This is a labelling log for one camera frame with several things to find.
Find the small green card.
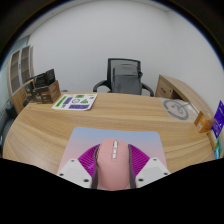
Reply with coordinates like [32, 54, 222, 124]
[214, 136, 223, 161]

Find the pink computer mouse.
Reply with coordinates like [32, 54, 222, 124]
[95, 138, 132, 192]

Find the pink and blue mouse pad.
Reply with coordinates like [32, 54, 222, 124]
[57, 126, 168, 176]

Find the white sheet with green purple prints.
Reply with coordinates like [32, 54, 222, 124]
[51, 93, 99, 112]

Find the purple sign card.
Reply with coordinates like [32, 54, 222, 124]
[210, 99, 224, 140]

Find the black mesh office chair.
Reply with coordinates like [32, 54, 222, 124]
[92, 57, 156, 98]

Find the wooden shelf cabinet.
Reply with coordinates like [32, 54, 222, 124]
[6, 44, 36, 115]

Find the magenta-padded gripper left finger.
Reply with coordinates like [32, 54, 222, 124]
[57, 143, 101, 190]

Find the wooden side desk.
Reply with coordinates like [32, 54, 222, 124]
[155, 74, 215, 118]

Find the wide brown cardboard box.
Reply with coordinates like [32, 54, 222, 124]
[32, 80, 62, 105]

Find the grey backpack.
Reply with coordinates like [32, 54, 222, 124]
[110, 63, 144, 96]

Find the small orange box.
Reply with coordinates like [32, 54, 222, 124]
[194, 110, 216, 134]

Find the white sheet with grey circle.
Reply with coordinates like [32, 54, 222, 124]
[162, 98, 198, 122]

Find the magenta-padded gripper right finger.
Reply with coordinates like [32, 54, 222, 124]
[127, 143, 172, 190]

